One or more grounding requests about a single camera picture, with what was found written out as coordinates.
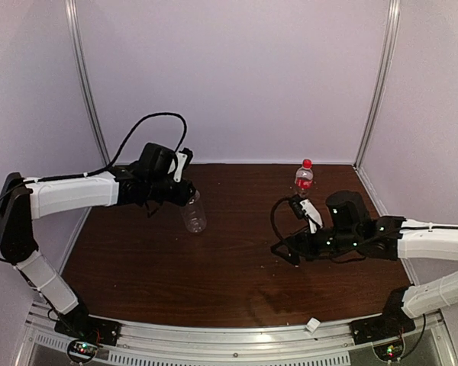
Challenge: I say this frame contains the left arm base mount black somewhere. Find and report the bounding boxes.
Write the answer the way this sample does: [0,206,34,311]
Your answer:
[54,315,121,346]

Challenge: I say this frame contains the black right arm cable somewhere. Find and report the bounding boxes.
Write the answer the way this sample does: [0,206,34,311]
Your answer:
[269,194,382,264]

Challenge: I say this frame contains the left round circuit board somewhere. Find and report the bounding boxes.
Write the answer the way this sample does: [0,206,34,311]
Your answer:
[66,339,101,364]

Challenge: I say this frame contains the white bottle cap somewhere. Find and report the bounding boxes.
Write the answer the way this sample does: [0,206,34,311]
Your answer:
[305,318,321,333]

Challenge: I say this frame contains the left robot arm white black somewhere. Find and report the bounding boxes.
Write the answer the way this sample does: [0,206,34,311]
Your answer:
[0,143,195,339]

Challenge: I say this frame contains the right round circuit board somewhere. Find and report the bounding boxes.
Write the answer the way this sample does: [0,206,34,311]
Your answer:
[372,337,405,364]

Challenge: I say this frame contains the right aluminium frame post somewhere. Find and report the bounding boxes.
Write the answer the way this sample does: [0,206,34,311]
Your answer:
[353,0,401,170]

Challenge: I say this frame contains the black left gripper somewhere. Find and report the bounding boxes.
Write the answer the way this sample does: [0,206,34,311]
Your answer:
[147,175,195,206]

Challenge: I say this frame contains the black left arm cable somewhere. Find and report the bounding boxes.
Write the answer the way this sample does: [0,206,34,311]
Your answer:
[98,111,188,176]

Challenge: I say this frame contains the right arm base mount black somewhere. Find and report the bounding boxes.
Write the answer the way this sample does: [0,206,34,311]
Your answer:
[350,314,416,345]

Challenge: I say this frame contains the red soda bottle cap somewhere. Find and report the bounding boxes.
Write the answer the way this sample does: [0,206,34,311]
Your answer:
[302,159,312,169]

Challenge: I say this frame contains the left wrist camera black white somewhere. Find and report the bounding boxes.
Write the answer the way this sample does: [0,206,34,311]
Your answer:
[168,148,193,183]

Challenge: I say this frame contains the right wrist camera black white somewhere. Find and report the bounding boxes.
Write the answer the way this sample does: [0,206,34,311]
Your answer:
[289,195,323,234]

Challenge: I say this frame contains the round circuit board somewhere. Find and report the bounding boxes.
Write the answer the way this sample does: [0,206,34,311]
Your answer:
[372,337,405,364]
[66,339,101,364]

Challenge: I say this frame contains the left aluminium frame post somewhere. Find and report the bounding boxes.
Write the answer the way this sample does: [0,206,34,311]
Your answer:
[63,0,111,169]

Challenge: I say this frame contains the aluminium front rail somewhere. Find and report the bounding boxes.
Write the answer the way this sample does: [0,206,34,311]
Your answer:
[22,300,451,366]

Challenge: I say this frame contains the aluminium frame post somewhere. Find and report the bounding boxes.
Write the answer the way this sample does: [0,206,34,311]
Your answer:
[353,0,401,170]
[63,0,111,169]

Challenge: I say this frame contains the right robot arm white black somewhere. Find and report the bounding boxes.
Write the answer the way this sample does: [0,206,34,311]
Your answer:
[270,191,458,337]

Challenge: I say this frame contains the clear plastic bottle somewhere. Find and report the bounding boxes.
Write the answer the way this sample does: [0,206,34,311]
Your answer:
[180,191,207,233]

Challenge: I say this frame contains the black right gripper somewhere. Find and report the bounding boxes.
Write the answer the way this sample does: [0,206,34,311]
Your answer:
[271,225,360,266]

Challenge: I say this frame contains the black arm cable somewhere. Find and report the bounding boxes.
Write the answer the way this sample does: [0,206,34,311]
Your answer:
[98,111,188,176]
[269,194,382,264]

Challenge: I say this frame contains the red label soda bottle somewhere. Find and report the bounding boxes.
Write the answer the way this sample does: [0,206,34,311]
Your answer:
[294,165,314,198]

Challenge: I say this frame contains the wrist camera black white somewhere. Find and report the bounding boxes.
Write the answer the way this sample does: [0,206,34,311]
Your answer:
[289,195,323,234]
[168,148,193,183]

